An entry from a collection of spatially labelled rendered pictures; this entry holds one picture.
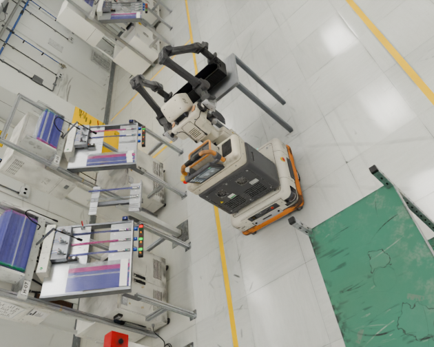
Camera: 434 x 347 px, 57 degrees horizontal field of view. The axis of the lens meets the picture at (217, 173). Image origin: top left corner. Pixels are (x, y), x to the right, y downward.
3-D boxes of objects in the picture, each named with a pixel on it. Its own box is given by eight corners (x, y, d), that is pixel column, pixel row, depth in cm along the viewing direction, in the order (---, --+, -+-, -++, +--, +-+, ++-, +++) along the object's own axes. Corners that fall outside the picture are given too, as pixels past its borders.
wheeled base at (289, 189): (307, 206, 318) (288, 193, 304) (247, 238, 350) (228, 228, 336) (292, 146, 362) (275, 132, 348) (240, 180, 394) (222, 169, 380)
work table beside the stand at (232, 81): (293, 130, 377) (237, 82, 332) (238, 167, 412) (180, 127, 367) (285, 100, 407) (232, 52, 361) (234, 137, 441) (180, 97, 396)
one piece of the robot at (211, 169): (234, 165, 292) (215, 161, 274) (200, 187, 310) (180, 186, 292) (229, 152, 296) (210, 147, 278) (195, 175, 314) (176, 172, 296)
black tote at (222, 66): (182, 113, 369) (173, 107, 362) (181, 101, 380) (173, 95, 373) (226, 75, 340) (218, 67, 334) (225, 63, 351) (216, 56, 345)
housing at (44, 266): (60, 233, 366) (56, 224, 356) (51, 281, 332) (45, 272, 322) (52, 234, 365) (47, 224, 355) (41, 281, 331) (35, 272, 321)
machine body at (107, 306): (170, 260, 421) (121, 239, 387) (172, 325, 373) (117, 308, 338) (132, 286, 450) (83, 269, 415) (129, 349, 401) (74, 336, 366)
